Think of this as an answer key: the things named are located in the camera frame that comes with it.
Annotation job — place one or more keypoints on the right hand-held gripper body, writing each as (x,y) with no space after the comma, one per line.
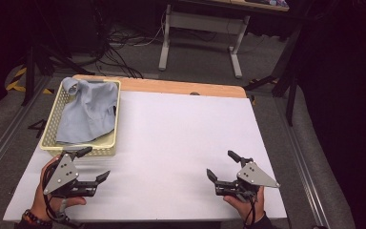
(254,176)

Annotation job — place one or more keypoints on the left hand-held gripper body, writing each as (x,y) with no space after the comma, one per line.
(62,173)

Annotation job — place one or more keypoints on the cream plastic basket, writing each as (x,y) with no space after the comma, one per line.
(109,148)

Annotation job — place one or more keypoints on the light blue tank top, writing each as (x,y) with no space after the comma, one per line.
(89,111)

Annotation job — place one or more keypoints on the person's right hand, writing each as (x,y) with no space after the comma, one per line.
(241,206)

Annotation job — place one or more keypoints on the person's left hand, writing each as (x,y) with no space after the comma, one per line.
(41,203)

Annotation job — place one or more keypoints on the black tape mark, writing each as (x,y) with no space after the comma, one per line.
(39,127)

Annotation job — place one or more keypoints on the white foam board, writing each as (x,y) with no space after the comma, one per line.
(171,136)

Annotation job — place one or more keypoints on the black metal stand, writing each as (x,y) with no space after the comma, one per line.
(290,92)

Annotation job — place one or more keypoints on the yellow black hazard tape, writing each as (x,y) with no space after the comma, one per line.
(16,85)

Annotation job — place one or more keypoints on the black tripod stand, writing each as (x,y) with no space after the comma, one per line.
(30,73)

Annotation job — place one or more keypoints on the wooden desk top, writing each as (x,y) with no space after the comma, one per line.
(235,3)

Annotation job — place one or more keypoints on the aluminium floor rail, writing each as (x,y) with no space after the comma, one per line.
(6,136)
(305,165)

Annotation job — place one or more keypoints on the white desk frame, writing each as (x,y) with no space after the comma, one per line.
(203,24)

